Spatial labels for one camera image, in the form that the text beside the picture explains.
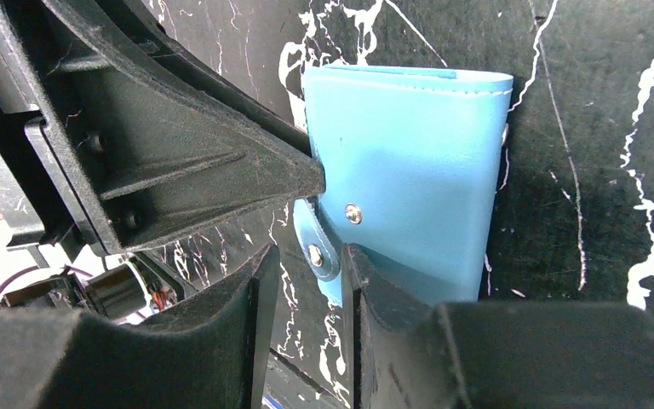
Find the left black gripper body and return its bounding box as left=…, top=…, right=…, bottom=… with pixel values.
left=0, top=1, right=113, bottom=256

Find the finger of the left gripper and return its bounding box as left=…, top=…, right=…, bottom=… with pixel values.
left=100, top=0, right=312, bottom=157
left=41, top=1, right=325, bottom=254

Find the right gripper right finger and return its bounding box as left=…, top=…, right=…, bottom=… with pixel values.
left=341, top=244, right=654, bottom=408

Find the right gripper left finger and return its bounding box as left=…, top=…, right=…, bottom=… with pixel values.
left=0, top=245, right=280, bottom=408

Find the blue leather card holder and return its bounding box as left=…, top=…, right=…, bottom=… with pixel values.
left=293, top=64, right=513, bottom=306

